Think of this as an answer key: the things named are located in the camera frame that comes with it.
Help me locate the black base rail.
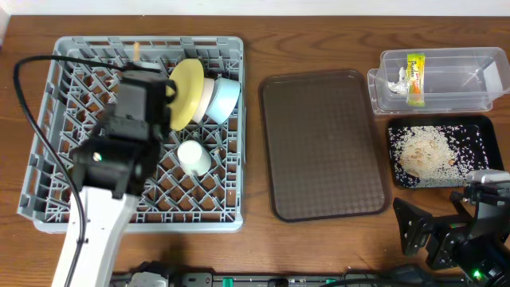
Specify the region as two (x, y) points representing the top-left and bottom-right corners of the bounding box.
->
(109, 261), (473, 287)

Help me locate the yellow round plate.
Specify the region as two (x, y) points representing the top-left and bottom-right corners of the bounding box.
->
(167, 58), (204, 131)

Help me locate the light blue bowl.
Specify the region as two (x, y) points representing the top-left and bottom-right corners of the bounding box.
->
(206, 78), (241, 124)

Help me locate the spilled rice food waste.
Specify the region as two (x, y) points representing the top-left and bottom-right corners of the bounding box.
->
(387, 124), (489, 189)

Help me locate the green yellow snack wrapper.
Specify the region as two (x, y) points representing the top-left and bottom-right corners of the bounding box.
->
(406, 53), (426, 107)

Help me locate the black rectangular tray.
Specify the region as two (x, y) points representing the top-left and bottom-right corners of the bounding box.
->
(386, 116), (504, 186)

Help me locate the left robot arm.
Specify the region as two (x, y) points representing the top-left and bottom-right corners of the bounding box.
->
(52, 61), (177, 286)

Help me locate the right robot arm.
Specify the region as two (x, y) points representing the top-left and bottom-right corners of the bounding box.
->
(393, 192), (509, 286)

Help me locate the clear plastic bin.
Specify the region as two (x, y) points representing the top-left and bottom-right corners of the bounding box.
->
(367, 47), (509, 115)

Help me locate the white tissue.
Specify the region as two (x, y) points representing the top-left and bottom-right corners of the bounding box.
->
(387, 67), (410, 95)

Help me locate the dark brown serving tray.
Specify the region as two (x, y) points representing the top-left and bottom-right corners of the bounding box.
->
(260, 69), (390, 222)

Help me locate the white cup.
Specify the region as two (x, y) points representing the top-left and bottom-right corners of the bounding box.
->
(177, 140), (212, 176)

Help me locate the wooden chopstick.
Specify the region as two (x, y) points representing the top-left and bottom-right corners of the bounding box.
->
(133, 42), (140, 61)

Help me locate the pink white bowl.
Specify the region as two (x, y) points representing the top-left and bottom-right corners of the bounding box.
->
(192, 78), (214, 124)

